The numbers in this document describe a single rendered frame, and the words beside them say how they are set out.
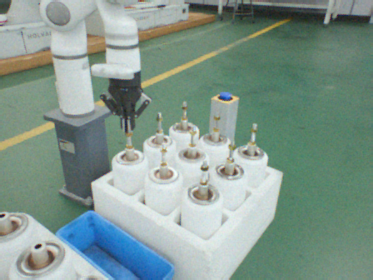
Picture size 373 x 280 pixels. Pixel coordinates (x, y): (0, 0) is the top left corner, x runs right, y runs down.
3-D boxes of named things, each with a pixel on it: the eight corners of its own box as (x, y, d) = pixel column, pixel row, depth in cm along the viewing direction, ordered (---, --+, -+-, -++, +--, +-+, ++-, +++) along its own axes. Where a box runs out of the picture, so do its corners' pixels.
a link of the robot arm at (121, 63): (89, 76, 67) (86, 46, 64) (111, 62, 76) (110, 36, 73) (131, 81, 65) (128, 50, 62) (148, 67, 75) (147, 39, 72)
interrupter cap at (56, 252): (6, 264, 54) (5, 261, 54) (49, 236, 60) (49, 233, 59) (31, 289, 51) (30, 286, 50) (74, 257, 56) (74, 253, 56)
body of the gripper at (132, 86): (146, 63, 74) (148, 101, 79) (113, 60, 76) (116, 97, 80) (135, 72, 68) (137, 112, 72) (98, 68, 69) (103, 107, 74)
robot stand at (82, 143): (58, 194, 109) (42, 114, 94) (90, 173, 120) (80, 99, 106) (89, 209, 102) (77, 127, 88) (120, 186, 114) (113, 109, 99)
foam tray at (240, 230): (96, 232, 94) (90, 182, 86) (178, 172, 122) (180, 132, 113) (206, 312, 74) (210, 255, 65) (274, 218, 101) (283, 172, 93)
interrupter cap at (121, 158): (115, 167, 80) (115, 165, 80) (116, 152, 86) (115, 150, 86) (145, 165, 81) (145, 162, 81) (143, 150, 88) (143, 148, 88)
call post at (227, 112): (205, 174, 122) (211, 99, 107) (215, 166, 126) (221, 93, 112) (221, 181, 118) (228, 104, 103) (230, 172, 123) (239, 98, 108)
